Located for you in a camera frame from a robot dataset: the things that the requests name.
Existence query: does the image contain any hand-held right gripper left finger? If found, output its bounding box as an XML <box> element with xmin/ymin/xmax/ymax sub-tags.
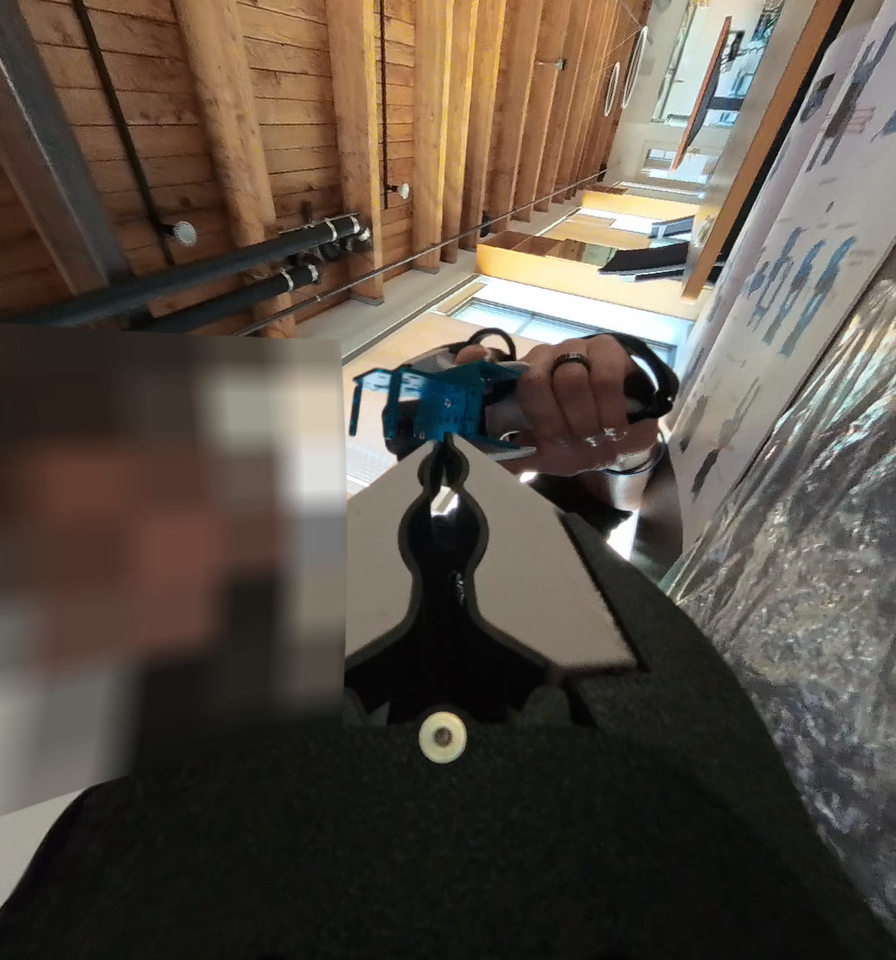
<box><xmin>343</xmin><ymin>441</ymin><xmax>445</xmax><ymax>714</ymax></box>

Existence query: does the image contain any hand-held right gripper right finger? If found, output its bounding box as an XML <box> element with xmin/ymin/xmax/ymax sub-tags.
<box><xmin>446</xmin><ymin>437</ymin><xmax>640</xmax><ymax>712</ymax></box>

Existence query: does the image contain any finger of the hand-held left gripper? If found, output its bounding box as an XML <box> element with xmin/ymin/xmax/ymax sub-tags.
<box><xmin>403</xmin><ymin>346</ymin><xmax>533</xmax><ymax>378</ymax></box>
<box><xmin>484</xmin><ymin>429</ymin><xmax>540</xmax><ymax>462</ymax></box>

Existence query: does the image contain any blue metal bracket assembly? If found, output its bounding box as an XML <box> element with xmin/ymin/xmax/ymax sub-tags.
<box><xmin>346</xmin><ymin>360</ymin><xmax>495</xmax><ymax>453</ymax></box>

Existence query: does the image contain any person's left hand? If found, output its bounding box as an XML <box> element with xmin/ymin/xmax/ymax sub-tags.
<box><xmin>519</xmin><ymin>333</ymin><xmax>647</xmax><ymax>477</ymax></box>

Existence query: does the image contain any black ceiling pipe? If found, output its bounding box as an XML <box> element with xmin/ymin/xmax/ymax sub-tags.
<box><xmin>20</xmin><ymin>213</ymin><xmax>374</xmax><ymax>327</ymax></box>
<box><xmin>133</xmin><ymin>262</ymin><xmax>323</xmax><ymax>335</ymax></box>

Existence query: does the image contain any large clear plastic bag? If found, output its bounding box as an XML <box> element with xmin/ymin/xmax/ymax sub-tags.
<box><xmin>665</xmin><ymin>281</ymin><xmax>896</xmax><ymax>960</ymax></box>

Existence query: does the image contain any white instruction booklet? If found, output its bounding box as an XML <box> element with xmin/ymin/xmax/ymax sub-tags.
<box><xmin>673</xmin><ymin>0</ymin><xmax>896</xmax><ymax>489</ymax></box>

